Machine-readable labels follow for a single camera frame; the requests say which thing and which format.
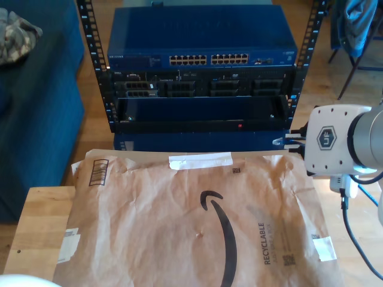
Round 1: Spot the blue network cable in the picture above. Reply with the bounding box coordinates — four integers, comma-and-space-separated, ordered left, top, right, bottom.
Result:
272, 136, 380, 207

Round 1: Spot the dark metal chair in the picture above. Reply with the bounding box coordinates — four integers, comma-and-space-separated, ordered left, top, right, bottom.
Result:
327, 0, 383, 101

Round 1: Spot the blue flat metal box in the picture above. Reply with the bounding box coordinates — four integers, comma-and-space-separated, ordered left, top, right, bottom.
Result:
113, 131, 294, 152

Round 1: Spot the short white tape piece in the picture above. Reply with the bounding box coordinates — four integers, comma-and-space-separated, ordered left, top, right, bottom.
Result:
311, 234, 338, 262

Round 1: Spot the long white tape strip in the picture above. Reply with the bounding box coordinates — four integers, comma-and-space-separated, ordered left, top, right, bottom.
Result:
168, 151, 233, 171

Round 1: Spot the black rack shelf tray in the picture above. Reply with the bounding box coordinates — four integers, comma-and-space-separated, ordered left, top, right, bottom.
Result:
115, 94, 291, 132

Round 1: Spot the black rack server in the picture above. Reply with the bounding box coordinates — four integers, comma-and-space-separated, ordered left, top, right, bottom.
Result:
109, 69, 296, 98

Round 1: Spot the blue denim jacket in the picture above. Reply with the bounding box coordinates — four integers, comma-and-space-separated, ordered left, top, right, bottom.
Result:
330, 0, 379, 58

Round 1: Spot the brown paper mailer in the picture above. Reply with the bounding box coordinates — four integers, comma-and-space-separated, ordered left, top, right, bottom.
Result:
53, 148, 345, 287

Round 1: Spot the white printed label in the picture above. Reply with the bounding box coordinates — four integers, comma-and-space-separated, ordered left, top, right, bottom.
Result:
56, 228, 81, 265

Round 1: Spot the blue sofa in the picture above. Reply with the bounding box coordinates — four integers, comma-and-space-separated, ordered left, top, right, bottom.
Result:
0, 0, 86, 224

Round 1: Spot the camouflage cloth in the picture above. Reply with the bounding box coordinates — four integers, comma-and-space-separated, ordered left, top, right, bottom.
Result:
0, 7, 43, 66

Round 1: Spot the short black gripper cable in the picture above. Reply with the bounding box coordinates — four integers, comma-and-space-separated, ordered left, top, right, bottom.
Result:
349, 172, 383, 185

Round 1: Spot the long black camera cable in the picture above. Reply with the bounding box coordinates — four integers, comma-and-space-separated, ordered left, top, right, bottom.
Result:
340, 196, 383, 279

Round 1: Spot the blue network switch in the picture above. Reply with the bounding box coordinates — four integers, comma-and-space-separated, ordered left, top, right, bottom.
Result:
107, 5, 299, 70

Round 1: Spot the black server rack frame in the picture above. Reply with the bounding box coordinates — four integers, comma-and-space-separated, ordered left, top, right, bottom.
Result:
75, 0, 327, 135

